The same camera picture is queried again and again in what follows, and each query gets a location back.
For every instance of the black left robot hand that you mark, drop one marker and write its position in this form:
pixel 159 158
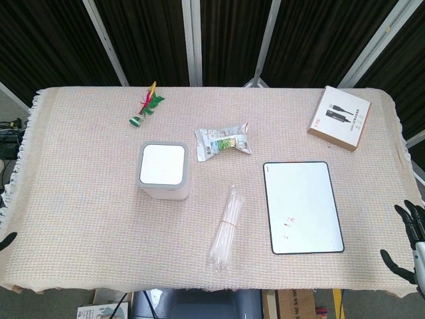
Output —
pixel 7 241

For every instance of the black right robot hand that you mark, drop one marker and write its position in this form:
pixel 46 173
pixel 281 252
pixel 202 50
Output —
pixel 419 252

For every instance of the white trash bin grey lid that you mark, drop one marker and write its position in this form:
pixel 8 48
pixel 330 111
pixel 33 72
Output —
pixel 162 169

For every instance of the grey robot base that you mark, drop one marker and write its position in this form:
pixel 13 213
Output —
pixel 199 304

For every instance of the beige woven tablecloth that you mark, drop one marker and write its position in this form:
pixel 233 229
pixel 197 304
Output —
pixel 99 216

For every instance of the book with portrait cover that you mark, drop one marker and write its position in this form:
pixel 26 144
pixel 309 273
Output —
pixel 103 310

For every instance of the white board with black rim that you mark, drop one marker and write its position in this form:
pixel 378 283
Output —
pixel 302 206

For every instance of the printed brown cardboard carton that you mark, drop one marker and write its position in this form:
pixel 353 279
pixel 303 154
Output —
pixel 292 305

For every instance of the brown cardboard product box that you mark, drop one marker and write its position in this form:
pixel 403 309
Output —
pixel 340 118

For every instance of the dark curtain panel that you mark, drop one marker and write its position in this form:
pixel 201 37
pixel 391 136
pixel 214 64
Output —
pixel 398 66
pixel 43 43
pixel 315 40
pixel 146 40
pixel 232 40

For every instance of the clear wrapped straw bundle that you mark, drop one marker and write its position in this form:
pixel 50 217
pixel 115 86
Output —
pixel 229 222

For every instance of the yellow rubber band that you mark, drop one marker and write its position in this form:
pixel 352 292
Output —
pixel 229 222

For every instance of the colourful feather shuttlecock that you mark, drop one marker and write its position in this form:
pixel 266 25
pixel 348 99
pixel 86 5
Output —
pixel 146 104

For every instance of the crumpled snack packet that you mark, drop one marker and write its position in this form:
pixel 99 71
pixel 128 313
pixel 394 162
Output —
pixel 220 141

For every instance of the white partition frame post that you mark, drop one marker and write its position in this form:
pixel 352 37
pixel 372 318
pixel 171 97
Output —
pixel 106 43
pixel 267 43
pixel 192 43
pixel 372 50

